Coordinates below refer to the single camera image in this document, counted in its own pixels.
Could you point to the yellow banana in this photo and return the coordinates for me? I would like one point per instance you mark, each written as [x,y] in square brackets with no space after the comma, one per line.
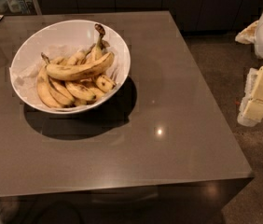
[59,92]
[43,91]
[79,56]
[92,87]
[77,72]

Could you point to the short right spotted banana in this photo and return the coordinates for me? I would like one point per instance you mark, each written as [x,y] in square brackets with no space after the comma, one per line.
[105,83]

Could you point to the upright banana with stem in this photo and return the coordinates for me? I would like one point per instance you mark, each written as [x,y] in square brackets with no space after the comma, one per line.
[97,52]

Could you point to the middle spotted banana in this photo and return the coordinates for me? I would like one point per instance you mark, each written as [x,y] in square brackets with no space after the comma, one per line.
[80,91]

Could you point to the white bowl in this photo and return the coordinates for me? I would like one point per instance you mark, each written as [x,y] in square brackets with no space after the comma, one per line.
[73,32]

